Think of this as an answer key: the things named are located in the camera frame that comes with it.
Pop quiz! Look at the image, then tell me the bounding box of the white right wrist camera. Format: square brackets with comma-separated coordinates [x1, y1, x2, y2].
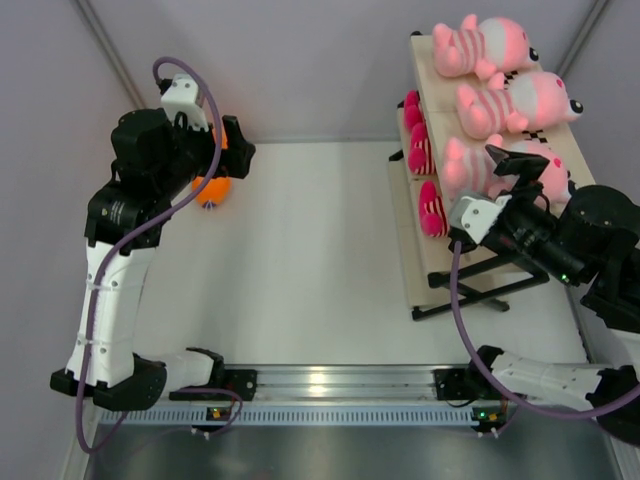
[449, 191, 512, 244]

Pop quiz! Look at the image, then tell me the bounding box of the cream two-tier folding shelf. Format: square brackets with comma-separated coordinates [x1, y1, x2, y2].
[388, 30, 599, 321]

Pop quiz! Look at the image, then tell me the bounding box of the grey slotted cable duct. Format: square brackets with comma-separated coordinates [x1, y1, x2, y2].
[125, 404, 480, 427]

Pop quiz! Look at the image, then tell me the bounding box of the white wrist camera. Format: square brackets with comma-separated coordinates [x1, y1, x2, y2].
[161, 73, 210, 131]
[449, 191, 512, 244]

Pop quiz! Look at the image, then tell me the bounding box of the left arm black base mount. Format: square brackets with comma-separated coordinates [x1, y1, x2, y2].
[169, 368, 258, 401]

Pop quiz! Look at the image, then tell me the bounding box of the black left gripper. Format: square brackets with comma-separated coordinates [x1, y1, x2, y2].
[154, 110, 252, 201]

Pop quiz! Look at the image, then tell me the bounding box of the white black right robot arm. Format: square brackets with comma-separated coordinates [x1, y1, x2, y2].
[450, 145, 639, 446]

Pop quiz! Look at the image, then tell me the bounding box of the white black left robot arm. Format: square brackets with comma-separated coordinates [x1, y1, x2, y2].
[50, 109, 226, 411]

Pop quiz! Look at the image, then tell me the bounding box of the magenta plush on lower shelf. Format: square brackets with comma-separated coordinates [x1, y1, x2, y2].
[403, 90, 436, 176]

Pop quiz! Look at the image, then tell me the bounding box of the orange plush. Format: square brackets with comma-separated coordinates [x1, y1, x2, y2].
[212, 128, 228, 150]
[195, 177, 232, 210]

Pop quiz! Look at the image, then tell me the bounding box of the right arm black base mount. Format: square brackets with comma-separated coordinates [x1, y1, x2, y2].
[433, 368, 501, 401]

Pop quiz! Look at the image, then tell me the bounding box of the pink striped plush shelf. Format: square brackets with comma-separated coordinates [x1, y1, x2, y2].
[455, 71, 584, 140]
[431, 14, 539, 81]

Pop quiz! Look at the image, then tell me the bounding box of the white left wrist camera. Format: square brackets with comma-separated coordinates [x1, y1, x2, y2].
[161, 73, 210, 131]

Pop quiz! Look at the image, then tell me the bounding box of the pink striped plush front shelf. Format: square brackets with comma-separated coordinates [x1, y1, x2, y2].
[455, 71, 584, 140]

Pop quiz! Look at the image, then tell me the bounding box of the pink striped plush back shelf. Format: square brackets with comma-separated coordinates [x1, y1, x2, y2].
[431, 14, 539, 81]

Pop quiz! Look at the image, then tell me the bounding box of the aluminium rail frame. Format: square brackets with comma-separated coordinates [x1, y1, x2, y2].
[79, 363, 621, 404]

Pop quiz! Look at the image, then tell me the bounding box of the small pink striped plush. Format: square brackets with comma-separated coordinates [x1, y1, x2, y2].
[438, 134, 571, 204]

